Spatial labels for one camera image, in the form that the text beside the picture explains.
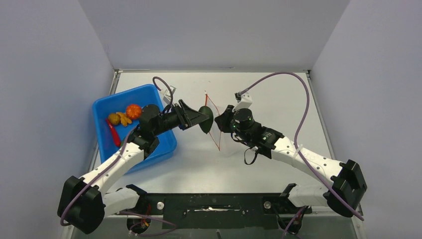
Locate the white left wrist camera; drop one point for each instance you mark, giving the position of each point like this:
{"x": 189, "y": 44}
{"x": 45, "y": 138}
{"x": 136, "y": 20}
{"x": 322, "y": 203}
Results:
{"x": 165, "y": 94}

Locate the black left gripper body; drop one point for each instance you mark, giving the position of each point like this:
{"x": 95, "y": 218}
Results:
{"x": 169, "y": 121}

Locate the orange toy pumpkin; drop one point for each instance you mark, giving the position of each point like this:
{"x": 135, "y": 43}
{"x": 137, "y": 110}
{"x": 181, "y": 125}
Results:
{"x": 133, "y": 111}

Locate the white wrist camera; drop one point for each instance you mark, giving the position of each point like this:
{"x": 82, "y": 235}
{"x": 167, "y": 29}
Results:
{"x": 244, "y": 101}
{"x": 165, "y": 94}

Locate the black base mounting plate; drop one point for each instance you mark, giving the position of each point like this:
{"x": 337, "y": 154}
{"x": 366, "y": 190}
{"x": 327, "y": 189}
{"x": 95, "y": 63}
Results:
{"x": 218, "y": 211}

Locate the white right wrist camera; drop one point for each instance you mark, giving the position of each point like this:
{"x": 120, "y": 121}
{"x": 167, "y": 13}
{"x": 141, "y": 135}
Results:
{"x": 244, "y": 101}

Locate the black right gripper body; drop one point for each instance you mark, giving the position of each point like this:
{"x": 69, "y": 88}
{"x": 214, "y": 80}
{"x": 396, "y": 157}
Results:
{"x": 242, "y": 135}

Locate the red toy chili pepper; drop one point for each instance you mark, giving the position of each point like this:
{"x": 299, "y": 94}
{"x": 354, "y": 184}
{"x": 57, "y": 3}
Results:
{"x": 114, "y": 134}

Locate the blue plastic bin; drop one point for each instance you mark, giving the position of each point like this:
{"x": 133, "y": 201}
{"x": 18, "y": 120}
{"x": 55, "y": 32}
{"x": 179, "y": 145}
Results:
{"x": 142, "y": 96}

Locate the green toy avocado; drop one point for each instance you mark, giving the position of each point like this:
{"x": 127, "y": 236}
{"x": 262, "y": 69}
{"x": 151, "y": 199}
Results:
{"x": 206, "y": 124}

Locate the round brown fried ball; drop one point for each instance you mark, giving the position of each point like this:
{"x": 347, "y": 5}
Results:
{"x": 114, "y": 119}

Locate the yellow fried food piece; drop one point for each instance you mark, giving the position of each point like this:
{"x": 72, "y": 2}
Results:
{"x": 124, "y": 120}

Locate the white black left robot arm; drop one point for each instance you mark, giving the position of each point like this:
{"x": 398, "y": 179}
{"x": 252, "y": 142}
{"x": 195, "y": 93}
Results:
{"x": 84, "y": 203}

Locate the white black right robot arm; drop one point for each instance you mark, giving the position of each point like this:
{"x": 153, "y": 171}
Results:
{"x": 343, "y": 182}

